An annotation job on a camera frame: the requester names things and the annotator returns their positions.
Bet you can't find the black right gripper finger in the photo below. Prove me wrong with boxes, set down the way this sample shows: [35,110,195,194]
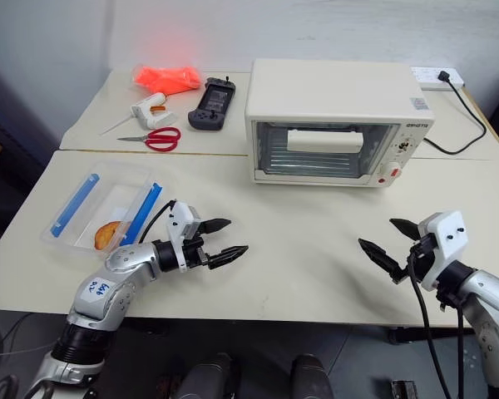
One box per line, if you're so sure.
[388,217,422,242]
[357,237,411,286]

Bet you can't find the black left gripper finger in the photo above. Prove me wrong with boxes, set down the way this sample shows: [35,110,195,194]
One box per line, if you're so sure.
[207,244,250,272]
[197,216,233,236]

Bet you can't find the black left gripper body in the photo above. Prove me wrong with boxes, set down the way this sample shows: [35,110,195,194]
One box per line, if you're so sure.
[181,233,211,268]

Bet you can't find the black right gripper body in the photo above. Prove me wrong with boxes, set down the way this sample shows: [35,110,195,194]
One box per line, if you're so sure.
[406,234,440,285]

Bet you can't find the cream toaster oven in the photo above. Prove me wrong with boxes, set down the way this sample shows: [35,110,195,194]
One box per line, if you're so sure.
[244,57,436,190]

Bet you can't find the round brown bread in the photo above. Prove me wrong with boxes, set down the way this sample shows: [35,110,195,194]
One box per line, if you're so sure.
[93,220,124,252]

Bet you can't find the clear box with blue clips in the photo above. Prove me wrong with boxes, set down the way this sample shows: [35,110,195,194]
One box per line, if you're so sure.
[40,161,166,257]

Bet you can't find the black handheld controller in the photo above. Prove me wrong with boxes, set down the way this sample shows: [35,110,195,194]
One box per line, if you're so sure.
[186,76,237,131]

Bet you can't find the dark rounded shape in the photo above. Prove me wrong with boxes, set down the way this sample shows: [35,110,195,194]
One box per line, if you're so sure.
[289,352,334,399]
[177,352,243,399]

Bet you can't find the white glue gun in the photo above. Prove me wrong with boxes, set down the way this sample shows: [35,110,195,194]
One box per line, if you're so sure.
[99,91,180,137]

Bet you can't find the white power strip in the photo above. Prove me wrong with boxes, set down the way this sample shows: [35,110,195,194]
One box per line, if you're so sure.
[410,66,467,92]

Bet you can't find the orange plastic bag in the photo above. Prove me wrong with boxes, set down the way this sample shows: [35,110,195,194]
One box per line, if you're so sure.
[130,62,205,97]

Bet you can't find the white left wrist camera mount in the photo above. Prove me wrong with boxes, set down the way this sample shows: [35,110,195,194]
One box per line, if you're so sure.
[165,200,202,274]

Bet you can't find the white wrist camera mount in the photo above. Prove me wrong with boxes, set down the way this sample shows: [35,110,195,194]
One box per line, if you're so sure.
[165,200,202,274]
[415,209,470,292]

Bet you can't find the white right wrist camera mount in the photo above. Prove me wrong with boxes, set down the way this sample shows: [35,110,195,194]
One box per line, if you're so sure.
[415,209,470,292]

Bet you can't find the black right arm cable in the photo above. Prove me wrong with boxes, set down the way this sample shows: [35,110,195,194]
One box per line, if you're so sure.
[406,244,467,399]

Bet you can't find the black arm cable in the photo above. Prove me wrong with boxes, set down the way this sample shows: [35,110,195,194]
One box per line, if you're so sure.
[406,244,467,399]
[137,199,178,244]

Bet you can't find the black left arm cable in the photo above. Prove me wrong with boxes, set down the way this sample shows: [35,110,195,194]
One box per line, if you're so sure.
[137,199,178,244]

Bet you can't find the red handled scissors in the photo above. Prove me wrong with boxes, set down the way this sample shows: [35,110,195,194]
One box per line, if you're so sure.
[116,126,182,152]

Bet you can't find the glass oven door with handle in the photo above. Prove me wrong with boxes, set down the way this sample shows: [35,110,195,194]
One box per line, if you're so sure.
[251,120,401,181]

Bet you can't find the black plug with cable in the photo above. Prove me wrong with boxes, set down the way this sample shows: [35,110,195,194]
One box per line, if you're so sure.
[422,70,489,156]

